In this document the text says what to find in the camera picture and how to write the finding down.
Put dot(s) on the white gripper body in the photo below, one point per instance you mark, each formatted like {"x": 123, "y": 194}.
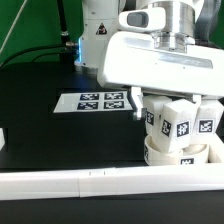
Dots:
{"x": 130, "y": 59}

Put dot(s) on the black vertical post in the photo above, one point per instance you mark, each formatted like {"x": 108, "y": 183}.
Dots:
{"x": 67, "y": 56}

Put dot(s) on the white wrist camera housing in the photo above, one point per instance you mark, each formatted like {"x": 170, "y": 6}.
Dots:
{"x": 143, "y": 21}

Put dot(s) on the white marker base plate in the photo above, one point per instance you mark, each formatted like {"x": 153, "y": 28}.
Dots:
{"x": 93, "y": 102}

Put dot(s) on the white left wall piece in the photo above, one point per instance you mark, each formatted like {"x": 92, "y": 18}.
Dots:
{"x": 2, "y": 139}

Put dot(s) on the white front wall bar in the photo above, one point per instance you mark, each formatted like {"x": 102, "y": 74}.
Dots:
{"x": 111, "y": 181}

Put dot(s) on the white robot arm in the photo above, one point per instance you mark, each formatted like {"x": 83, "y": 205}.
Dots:
{"x": 188, "y": 22}

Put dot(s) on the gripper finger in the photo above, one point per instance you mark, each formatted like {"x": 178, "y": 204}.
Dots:
{"x": 136, "y": 100}
{"x": 196, "y": 99}

